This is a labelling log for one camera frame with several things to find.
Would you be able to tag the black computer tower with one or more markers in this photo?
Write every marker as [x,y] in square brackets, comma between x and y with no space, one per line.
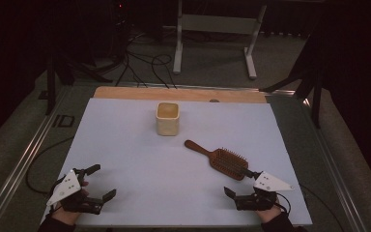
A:
[119,29]

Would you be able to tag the person's right hand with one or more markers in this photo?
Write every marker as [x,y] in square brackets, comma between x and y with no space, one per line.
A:
[269,215]

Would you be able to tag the person's left hand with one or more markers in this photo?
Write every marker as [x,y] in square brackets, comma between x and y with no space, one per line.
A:
[67,217]

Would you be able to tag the white table mat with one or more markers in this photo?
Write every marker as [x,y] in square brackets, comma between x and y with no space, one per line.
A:
[161,180]

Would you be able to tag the black angled stand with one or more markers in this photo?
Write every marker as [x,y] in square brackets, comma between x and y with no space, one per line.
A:
[314,93]

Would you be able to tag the cream square cup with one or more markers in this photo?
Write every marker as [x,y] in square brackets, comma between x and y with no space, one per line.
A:
[167,125]

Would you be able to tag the brown wooden hairbrush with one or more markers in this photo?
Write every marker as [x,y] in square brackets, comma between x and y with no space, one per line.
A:
[227,162]

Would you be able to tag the metal floor rail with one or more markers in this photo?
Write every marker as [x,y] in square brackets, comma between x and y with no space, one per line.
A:
[335,177]
[19,164]

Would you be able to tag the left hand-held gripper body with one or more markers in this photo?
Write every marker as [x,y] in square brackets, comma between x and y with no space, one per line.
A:
[65,188]

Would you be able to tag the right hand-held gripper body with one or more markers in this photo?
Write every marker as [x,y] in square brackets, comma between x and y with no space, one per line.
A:
[269,183]

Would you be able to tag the white metal stand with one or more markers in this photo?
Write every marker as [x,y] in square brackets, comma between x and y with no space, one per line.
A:
[217,24]

